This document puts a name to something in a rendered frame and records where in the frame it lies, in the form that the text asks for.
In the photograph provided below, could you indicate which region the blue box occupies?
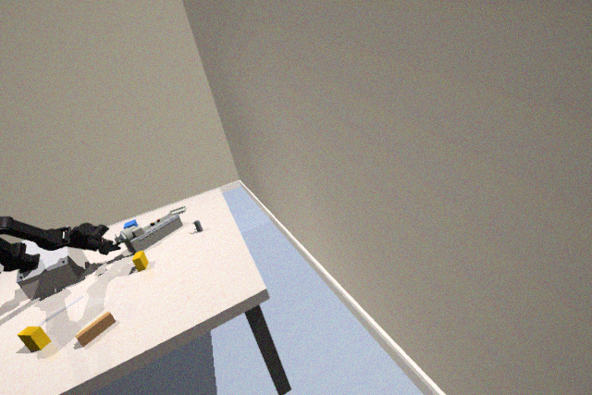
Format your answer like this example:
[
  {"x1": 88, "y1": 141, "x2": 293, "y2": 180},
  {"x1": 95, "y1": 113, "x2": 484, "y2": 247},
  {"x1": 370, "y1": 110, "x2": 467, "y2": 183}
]
[{"x1": 123, "y1": 219, "x2": 138, "y2": 229}]

